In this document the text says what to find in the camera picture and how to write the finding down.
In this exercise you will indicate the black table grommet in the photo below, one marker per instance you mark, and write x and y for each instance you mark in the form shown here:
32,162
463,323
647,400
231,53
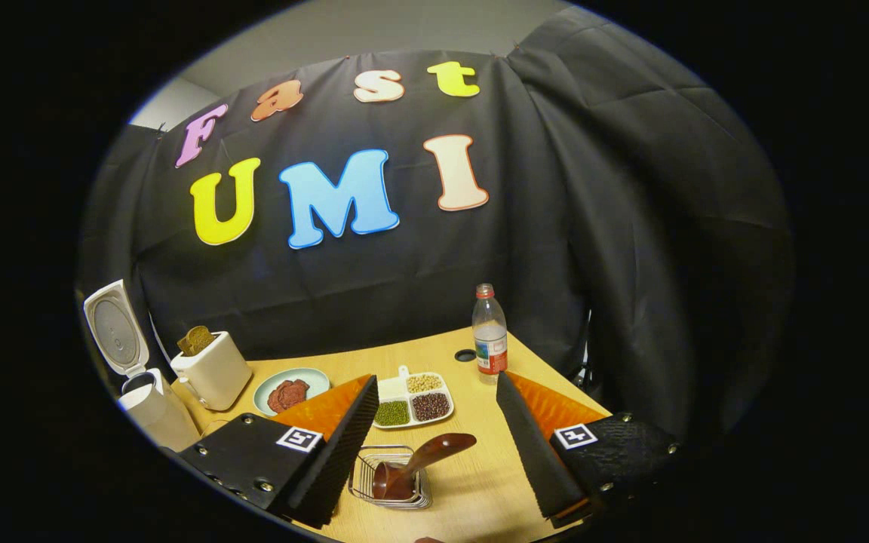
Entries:
465,354

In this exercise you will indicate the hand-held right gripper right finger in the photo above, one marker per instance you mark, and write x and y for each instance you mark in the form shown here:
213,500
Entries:
532,452

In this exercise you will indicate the green beans heap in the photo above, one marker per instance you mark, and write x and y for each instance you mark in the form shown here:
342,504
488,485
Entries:
391,412

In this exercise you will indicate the yellow beans heap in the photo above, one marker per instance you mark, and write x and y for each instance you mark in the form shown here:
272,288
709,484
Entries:
425,382

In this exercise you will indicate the white toaster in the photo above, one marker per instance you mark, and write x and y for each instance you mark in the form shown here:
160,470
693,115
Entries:
216,373

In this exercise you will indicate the white divided tray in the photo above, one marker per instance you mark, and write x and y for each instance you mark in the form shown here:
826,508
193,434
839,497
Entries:
408,400

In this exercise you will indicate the pale green plate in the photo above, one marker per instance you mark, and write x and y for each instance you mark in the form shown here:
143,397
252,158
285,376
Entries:
310,381

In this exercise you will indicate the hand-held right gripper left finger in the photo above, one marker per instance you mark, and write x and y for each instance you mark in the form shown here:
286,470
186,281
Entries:
333,460

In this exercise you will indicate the clear plastic water bottle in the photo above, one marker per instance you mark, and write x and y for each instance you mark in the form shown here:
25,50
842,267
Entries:
489,339

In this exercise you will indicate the brown wooden spoon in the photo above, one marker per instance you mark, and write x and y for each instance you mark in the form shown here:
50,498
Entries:
404,475

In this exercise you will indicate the dark red beans heap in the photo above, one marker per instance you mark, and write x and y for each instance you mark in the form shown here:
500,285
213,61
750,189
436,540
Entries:
431,406

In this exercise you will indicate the brown meat piece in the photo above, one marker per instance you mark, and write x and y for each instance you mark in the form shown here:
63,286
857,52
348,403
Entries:
287,394

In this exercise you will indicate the white rice cooker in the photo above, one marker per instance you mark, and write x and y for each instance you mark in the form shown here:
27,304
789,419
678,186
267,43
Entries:
121,339

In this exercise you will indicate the brown bread slice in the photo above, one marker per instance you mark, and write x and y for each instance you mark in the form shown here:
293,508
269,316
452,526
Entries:
187,345
201,339

